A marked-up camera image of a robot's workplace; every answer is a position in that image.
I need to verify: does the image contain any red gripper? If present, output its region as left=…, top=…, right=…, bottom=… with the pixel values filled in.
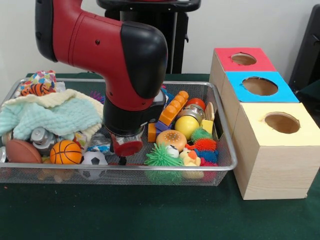
left=110, top=133, right=144, bottom=166

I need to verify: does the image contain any clear plastic bottle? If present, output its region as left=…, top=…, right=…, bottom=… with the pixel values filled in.
left=87, top=133, right=112, bottom=156

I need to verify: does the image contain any light blue knitted cloth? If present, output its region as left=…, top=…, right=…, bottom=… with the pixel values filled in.
left=0, top=97, right=103, bottom=141

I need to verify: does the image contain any cream knitted cloth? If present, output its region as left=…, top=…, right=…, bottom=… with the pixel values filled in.
left=1, top=88, right=105, bottom=141

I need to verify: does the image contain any shallow mesh bin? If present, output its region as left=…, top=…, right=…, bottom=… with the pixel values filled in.
left=0, top=77, right=238, bottom=187

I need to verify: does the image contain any wooden box with three holes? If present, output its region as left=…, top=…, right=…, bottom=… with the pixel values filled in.
left=209, top=47, right=320, bottom=201

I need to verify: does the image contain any small soccer ball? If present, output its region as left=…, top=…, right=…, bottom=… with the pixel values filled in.
left=80, top=150, right=108, bottom=181

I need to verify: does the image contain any green spiky ball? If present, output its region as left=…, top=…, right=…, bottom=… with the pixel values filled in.
left=144, top=142, right=185, bottom=185

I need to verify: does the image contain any toy hamburger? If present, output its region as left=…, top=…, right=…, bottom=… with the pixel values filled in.
left=156, top=129, right=188, bottom=151

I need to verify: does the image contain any small orange basketball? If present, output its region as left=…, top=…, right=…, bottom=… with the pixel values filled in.
left=49, top=139, right=83, bottom=165

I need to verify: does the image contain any yellow ball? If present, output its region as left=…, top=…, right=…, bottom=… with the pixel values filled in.
left=174, top=115, right=200, bottom=140

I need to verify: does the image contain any orange and purple toy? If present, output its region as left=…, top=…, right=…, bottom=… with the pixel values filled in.
left=147, top=90, right=190, bottom=143

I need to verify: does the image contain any multicolour spiky caterpillar toy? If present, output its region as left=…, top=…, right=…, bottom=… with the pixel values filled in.
left=184, top=127, right=220, bottom=181

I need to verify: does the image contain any brown red ball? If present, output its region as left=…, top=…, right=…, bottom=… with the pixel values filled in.
left=6, top=139, right=43, bottom=165

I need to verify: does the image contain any dark green side tablecloth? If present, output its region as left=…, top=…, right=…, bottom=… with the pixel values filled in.
left=294, top=79, right=320, bottom=106

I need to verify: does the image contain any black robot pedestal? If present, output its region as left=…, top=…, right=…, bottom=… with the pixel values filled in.
left=96, top=0, right=202, bottom=75

